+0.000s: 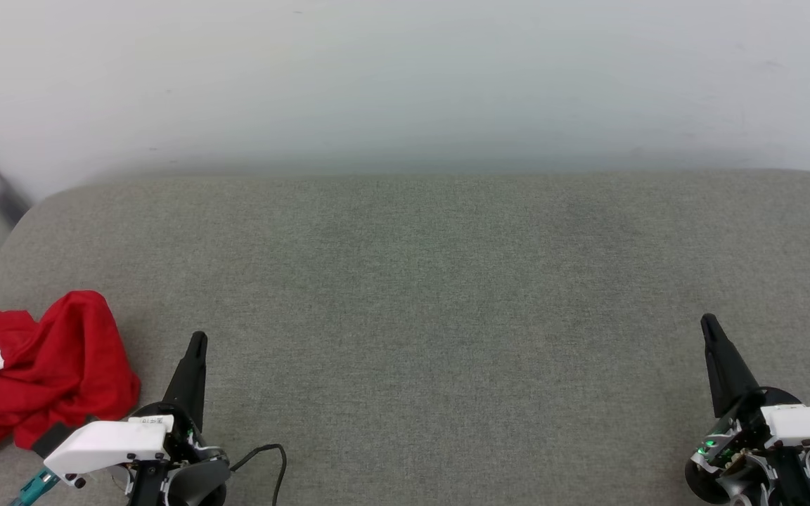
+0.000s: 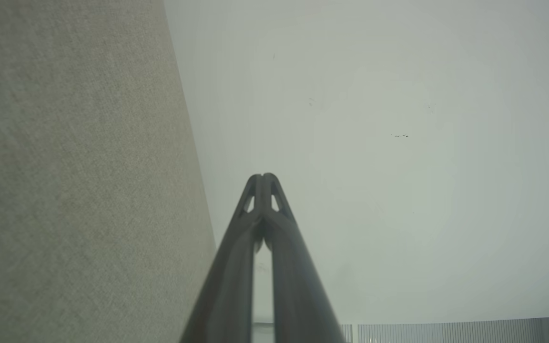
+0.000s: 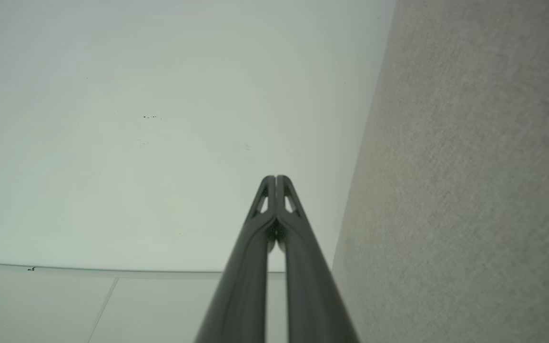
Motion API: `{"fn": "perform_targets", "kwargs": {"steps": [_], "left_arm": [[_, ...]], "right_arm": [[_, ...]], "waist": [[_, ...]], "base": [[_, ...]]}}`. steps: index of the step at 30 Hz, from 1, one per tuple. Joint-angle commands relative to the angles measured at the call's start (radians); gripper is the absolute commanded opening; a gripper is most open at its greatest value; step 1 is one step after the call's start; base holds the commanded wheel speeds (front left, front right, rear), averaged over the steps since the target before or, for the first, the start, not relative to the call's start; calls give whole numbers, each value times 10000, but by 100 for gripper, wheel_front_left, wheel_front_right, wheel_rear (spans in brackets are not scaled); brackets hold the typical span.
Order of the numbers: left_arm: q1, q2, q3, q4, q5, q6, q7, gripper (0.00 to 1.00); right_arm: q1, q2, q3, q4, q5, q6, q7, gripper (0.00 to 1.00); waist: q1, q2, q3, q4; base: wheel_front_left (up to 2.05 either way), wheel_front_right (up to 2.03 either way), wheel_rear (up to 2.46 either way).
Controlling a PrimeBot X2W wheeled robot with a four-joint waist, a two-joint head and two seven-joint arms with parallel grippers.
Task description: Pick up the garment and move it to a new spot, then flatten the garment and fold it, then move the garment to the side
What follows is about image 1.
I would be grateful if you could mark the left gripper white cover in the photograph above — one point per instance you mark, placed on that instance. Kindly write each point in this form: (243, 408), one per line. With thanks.
(110, 443)

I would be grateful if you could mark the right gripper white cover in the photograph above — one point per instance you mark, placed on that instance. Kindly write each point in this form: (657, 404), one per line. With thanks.
(806, 425)

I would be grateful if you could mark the red and white garment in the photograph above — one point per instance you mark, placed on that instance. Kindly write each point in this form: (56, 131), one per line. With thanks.
(74, 365)

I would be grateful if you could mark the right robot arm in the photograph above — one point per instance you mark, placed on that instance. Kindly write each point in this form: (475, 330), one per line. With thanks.
(735, 488)

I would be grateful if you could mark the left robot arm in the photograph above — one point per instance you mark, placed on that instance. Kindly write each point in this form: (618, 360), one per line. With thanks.
(197, 486)

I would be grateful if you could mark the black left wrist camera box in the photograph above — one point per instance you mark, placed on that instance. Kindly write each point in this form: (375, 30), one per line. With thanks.
(53, 439)

